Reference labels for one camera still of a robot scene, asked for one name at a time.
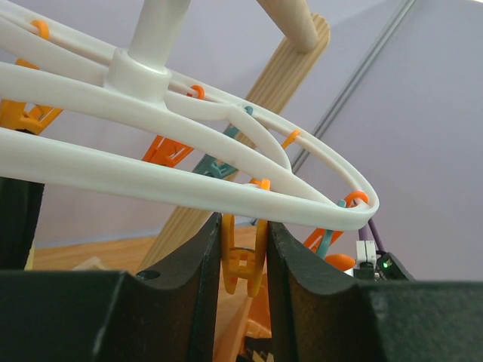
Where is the white round clip hanger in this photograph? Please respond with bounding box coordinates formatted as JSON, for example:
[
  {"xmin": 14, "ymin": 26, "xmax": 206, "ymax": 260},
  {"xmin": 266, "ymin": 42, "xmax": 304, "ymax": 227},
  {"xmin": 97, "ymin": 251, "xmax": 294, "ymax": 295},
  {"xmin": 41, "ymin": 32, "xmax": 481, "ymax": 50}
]
[{"xmin": 1, "ymin": 1, "xmax": 380, "ymax": 232}]

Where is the yellow plastic clothes peg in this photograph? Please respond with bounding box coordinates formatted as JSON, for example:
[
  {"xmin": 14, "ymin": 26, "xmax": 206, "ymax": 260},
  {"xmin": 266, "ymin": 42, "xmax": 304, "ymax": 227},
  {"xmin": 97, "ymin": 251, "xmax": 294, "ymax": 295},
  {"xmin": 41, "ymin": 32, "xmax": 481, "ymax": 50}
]
[{"xmin": 219, "ymin": 179, "xmax": 272, "ymax": 299}]

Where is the wooden drying rack frame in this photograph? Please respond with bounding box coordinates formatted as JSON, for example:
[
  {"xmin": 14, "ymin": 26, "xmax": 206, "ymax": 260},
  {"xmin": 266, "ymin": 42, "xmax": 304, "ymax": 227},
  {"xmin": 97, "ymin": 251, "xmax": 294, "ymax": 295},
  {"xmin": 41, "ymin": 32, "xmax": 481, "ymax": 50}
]
[{"xmin": 140, "ymin": 15, "xmax": 330, "ymax": 268}]

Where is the orange plastic basket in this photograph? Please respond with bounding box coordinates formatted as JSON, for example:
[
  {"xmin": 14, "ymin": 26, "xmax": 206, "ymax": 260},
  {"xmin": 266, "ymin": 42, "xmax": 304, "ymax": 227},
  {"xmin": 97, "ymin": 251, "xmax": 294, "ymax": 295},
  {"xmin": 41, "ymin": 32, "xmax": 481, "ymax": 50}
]
[{"xmin": 245, "ymin": 273, "xmax": 272, "ymax": 339}]

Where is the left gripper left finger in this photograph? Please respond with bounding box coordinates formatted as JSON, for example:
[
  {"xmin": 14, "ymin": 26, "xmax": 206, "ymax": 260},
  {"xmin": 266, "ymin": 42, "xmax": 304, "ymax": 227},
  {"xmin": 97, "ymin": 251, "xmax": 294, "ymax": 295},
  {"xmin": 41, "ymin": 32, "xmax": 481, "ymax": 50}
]
[{"xmin": 1, "ymin": 213, "xmax": 221, "ymax": 361}]

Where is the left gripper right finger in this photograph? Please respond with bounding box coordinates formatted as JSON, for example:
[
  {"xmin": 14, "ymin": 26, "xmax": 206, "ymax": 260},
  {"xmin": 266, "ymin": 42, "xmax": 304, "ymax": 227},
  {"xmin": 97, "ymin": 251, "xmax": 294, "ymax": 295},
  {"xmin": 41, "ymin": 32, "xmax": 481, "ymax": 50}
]
[{"xmin": 267, "ymin": 222, "xmax": 482, "ymax": 361}]

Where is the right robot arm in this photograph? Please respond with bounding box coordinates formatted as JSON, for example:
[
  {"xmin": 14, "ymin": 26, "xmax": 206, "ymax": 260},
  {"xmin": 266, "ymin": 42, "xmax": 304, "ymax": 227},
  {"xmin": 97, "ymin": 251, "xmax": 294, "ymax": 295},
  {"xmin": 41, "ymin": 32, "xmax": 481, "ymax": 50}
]
[{"xmin": 352, "ymin": 253, "xmax": 415, "ymax": 281}]

